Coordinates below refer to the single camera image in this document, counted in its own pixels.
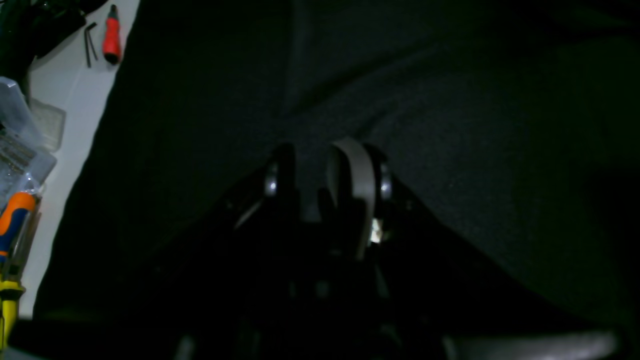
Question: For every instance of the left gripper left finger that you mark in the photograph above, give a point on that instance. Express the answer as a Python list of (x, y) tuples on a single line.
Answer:
[(280, 182)]

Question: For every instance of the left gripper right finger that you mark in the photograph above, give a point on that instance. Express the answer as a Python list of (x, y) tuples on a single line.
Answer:
[(360, 183)]

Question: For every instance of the black table cloth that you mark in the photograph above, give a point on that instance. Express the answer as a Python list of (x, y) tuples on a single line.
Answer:
[(511, 128)]

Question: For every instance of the black hex keys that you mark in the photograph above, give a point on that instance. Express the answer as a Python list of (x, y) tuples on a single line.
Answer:
[(90, 50)]

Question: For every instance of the orange blue screwdriver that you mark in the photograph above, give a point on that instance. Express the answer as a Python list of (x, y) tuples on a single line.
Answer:
[(13, 216)]

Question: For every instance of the red handled screwdriver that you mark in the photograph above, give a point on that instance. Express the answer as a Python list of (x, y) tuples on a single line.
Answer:
[(111, 46)]

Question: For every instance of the yellow handled tool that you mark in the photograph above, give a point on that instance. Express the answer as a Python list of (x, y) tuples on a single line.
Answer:
[(10, 295)]

